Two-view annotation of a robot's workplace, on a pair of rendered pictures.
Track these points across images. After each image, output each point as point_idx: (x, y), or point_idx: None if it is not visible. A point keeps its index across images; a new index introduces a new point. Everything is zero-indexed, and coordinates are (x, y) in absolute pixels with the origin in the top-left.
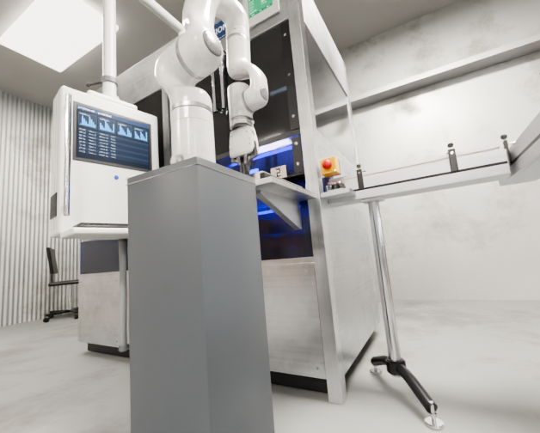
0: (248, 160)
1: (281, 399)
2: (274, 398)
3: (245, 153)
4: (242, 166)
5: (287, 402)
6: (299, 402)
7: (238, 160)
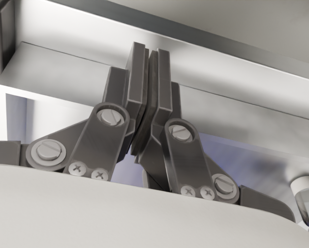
0: (64, 129)
1: (161, 8)
2: (170, 9)
3: (68, 174)
4: (141, 89)
5: (152, 0)
6: (138, 1)
7: (193, 166)
